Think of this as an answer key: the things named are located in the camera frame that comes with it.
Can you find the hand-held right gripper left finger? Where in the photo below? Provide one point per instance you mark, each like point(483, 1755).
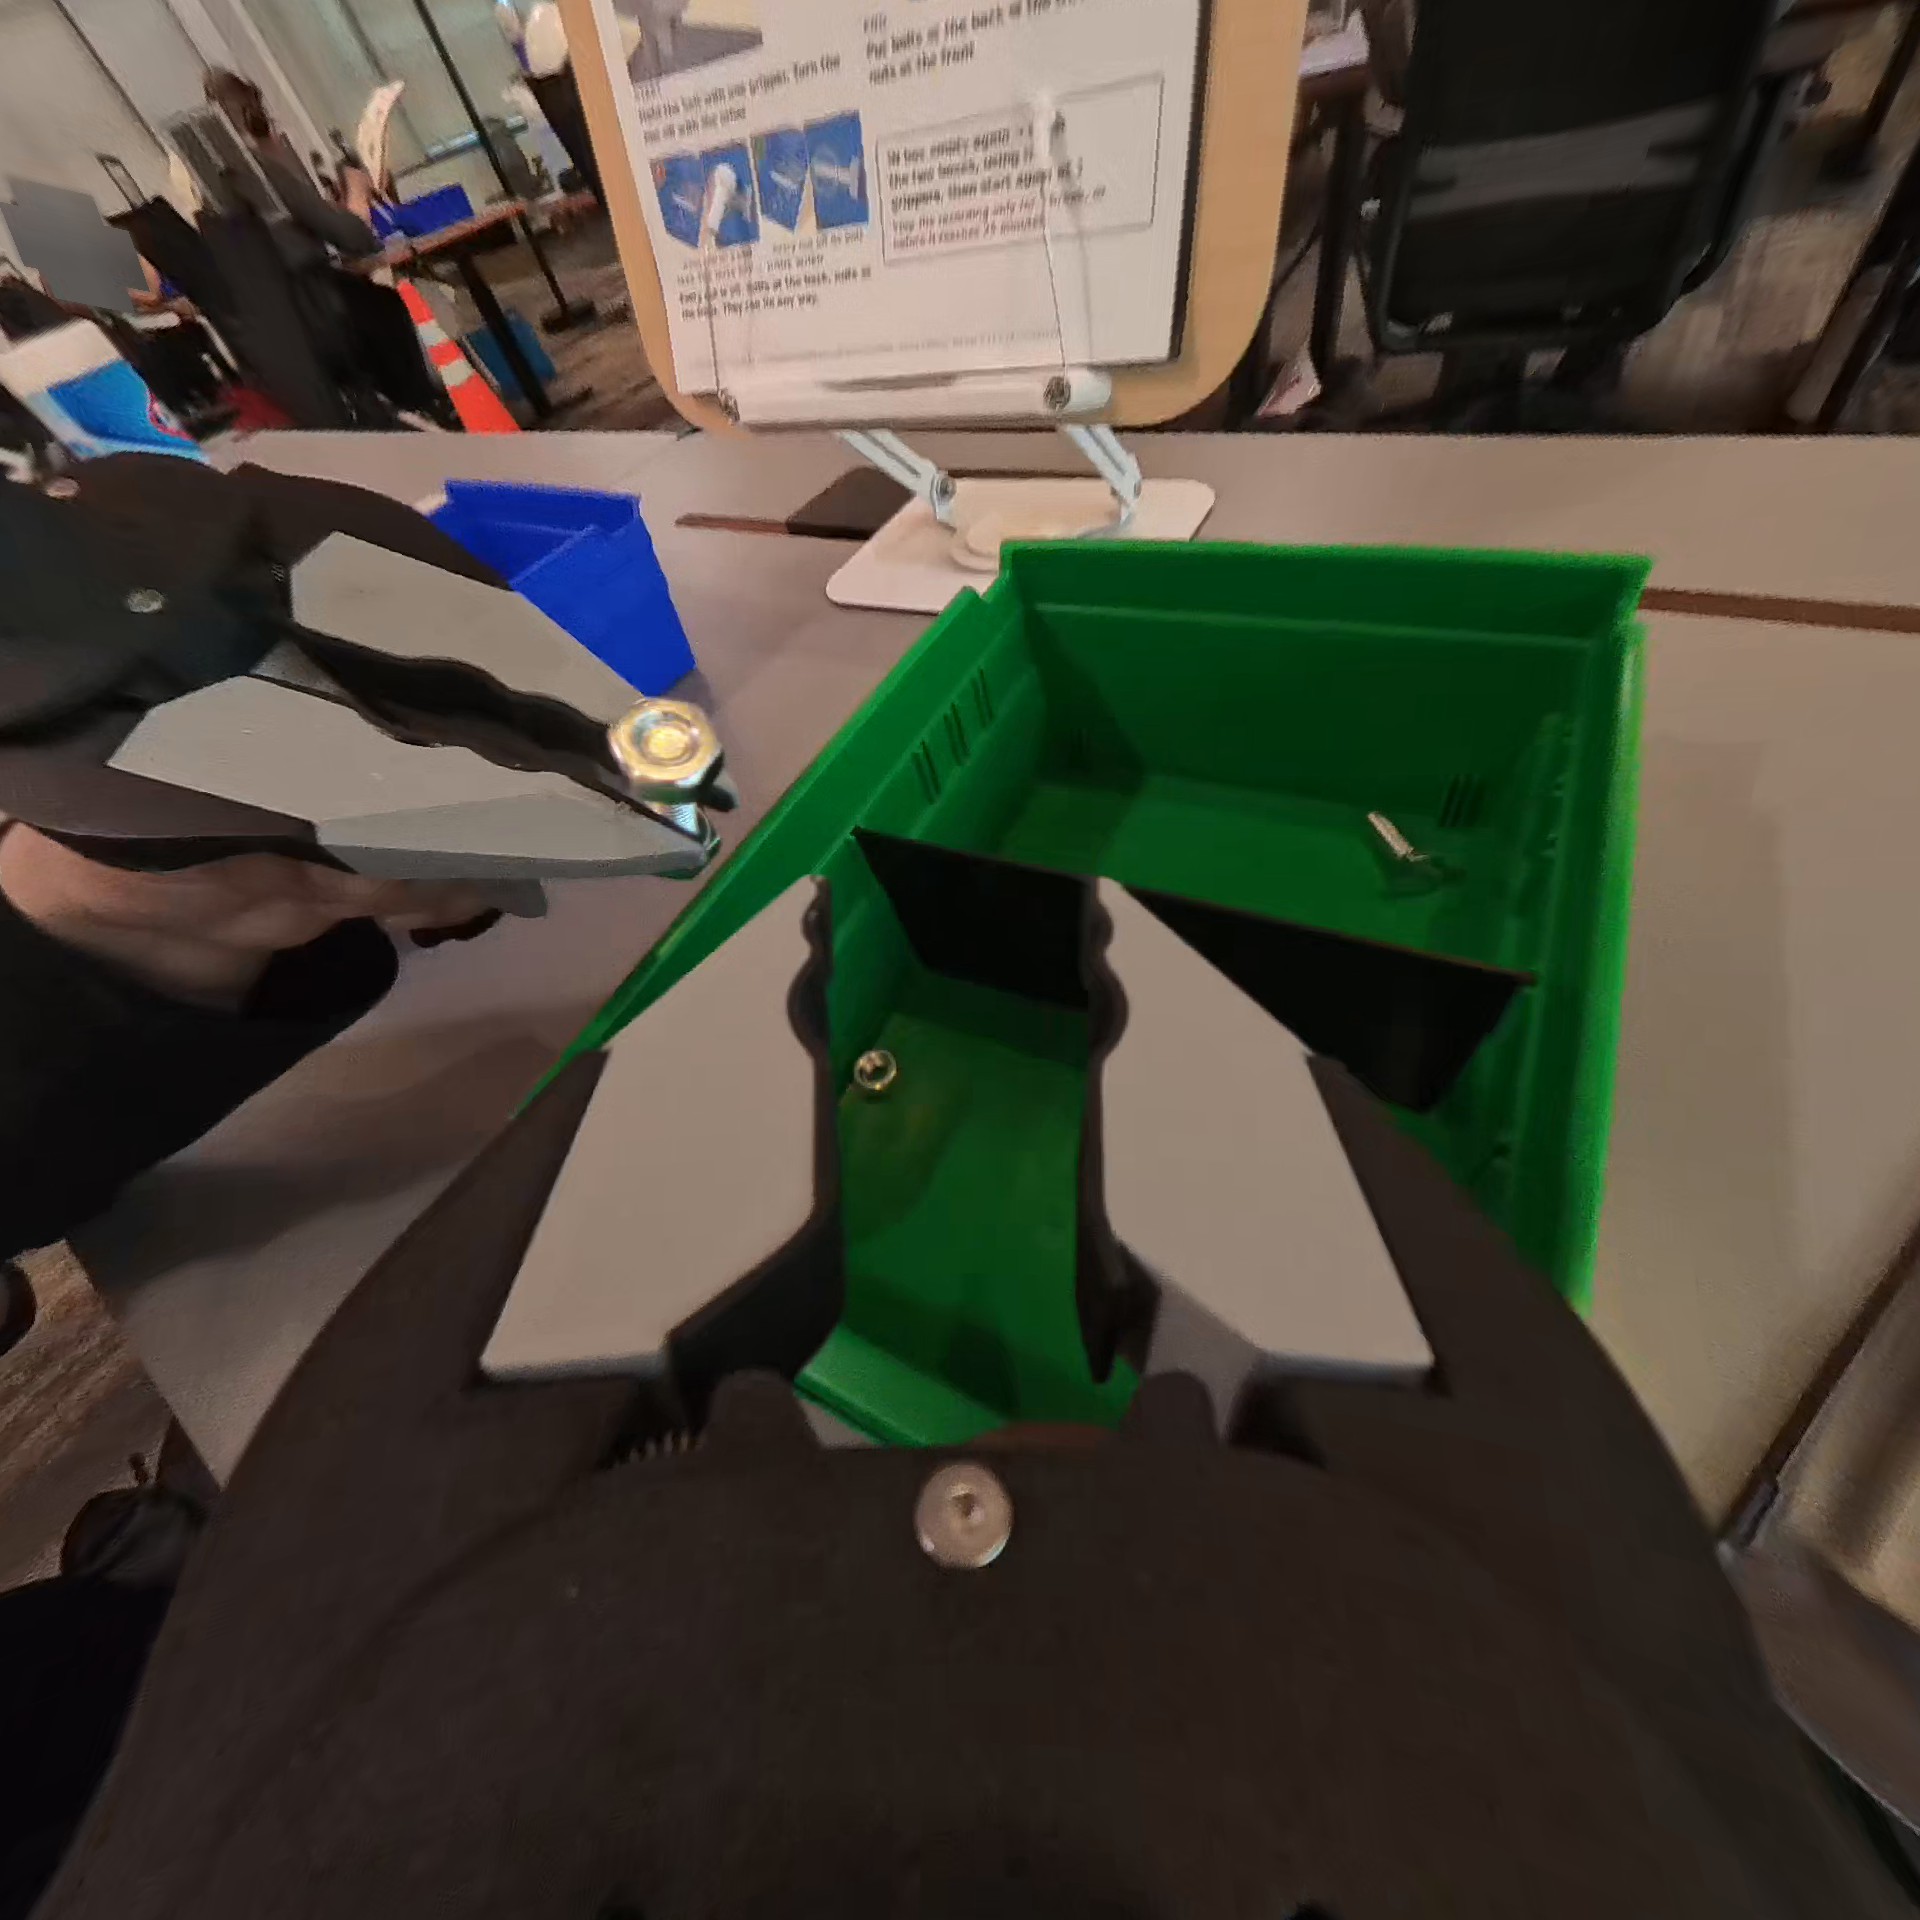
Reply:
point(660, 1201)

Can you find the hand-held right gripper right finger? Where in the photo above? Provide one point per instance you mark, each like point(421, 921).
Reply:
point(1259, 1201)

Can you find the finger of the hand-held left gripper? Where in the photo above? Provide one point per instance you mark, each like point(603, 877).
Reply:
point(451, 629)
point(300, 765)

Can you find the blue plastic bin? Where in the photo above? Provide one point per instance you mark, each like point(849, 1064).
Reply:
point(600, 600)

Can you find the steel hex nut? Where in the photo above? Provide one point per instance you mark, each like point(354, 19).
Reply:
point(857, 1070)
point(629, 765)

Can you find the green plastic bin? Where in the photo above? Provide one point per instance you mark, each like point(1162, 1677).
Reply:
point(1276, 705)

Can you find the person's left forearm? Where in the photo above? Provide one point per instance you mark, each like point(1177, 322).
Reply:
point(90, 1096)

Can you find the person's left hand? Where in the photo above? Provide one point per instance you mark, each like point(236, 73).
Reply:
point(180, 921)

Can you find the white disinfecting wipes canister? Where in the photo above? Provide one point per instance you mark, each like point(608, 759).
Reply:
point(75, 406)

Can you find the orange traffic cone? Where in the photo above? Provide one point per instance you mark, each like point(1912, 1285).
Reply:
point(458, 376)

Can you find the black floor lamp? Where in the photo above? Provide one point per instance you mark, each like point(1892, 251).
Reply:
point(570, 317)

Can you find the small blue bin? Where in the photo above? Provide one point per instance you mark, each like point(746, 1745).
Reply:
point(427, 213)

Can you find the printed instruction sheet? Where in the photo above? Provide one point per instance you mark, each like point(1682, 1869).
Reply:
point(973, 339)

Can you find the black office chair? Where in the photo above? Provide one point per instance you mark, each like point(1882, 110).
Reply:
point(1546, 181)

